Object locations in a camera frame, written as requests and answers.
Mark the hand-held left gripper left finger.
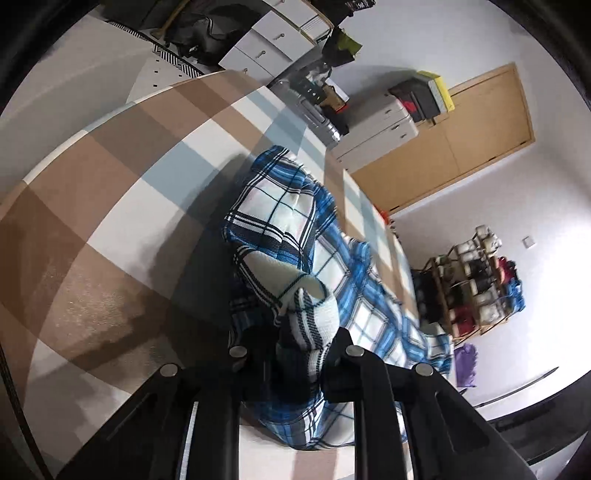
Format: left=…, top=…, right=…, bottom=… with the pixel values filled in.
left=55, top=327, right=279, bottom=480

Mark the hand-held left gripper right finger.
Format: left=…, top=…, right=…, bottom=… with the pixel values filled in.
left=322, top=327, right=536, bottom=480

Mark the blue plaid shirt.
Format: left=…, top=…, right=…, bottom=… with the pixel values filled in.
left=222, top=145, right=455, bottom=452

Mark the purple cloth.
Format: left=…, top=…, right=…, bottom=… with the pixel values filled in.
left=454, top=343, right=480, bottom=389

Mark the wooden shoe rack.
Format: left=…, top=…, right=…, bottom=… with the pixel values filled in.
left=410, top=225, right=527, bottom=343

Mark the bed with checked sheet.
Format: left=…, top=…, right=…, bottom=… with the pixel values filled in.
left=0, top=69, right=422, bottom=480

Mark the low white drawer cabinet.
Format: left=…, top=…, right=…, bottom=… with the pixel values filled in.
left=331, top=93, right=420, bottom=174

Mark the silver suitcase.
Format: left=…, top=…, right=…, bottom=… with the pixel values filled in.
left=269, top=76, right=343, bottom=149

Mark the wooden door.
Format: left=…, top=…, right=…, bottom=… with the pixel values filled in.
left=350, top=64, right=536, bottom=214

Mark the black box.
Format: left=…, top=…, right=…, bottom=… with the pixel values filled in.
left=389, top=78, right=445, bottom=124

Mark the yellow box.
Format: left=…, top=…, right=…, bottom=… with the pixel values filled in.
left=417, top=70, right=456, bottom=114

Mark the black and white patterned rug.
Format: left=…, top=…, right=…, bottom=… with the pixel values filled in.
left=105, top=17, right=219, bottom=85

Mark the tall white drawer cabinet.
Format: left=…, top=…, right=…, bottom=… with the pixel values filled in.
left=218, top=0, right=334, bottom=89

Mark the black bag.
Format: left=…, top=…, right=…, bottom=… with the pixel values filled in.
left=164, top=0, right=260, bottom=66

